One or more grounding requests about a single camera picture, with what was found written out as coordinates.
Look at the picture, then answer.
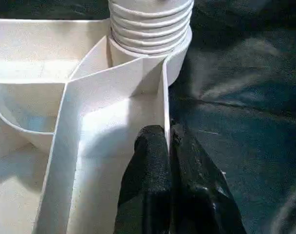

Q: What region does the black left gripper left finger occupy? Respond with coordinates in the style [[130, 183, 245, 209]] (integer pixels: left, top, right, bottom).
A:
[[114, 124, 173, 234]]

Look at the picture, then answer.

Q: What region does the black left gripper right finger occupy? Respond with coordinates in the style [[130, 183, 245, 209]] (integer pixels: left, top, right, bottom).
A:
[[169, 118, 248, 234]]

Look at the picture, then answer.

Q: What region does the white plastic table leg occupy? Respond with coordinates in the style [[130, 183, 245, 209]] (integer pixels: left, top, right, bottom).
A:
[[108, 0, 194, 56]]

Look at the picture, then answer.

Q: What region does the white plastic table top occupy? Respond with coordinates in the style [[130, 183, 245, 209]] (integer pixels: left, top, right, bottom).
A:
[[0, 18, 194, 234]]

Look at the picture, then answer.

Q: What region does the black glossy mat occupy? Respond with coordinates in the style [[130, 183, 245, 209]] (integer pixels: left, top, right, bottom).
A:
[[0, 0, 296, 234]]

